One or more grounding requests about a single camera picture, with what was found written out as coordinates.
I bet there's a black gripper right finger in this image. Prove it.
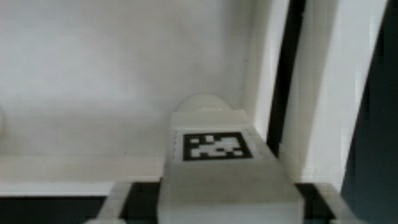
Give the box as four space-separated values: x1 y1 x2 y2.
291 181 369 224

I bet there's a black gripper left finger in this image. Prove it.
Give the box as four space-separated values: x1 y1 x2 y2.
81 179 165 224

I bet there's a white table leg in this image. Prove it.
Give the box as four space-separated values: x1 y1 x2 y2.
158 93 303 224

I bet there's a white square tabletop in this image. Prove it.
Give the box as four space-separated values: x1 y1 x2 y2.
0 0 289 197

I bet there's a white U-shaped obstacle fence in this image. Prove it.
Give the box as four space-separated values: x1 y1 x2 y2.
279 0 389 187

